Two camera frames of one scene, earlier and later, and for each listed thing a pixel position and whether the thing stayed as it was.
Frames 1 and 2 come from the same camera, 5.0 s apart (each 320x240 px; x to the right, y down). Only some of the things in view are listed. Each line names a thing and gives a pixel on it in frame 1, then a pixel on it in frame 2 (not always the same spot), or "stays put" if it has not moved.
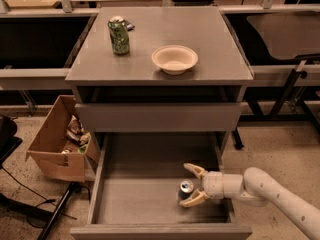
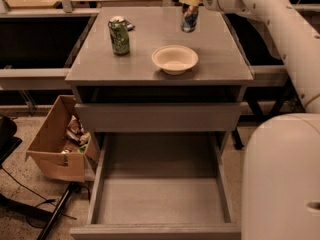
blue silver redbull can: [185, 189] → [189, 17]
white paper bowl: [174, 59] stays put
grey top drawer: [160, 117] stays put
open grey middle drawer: [136, 193] stays put
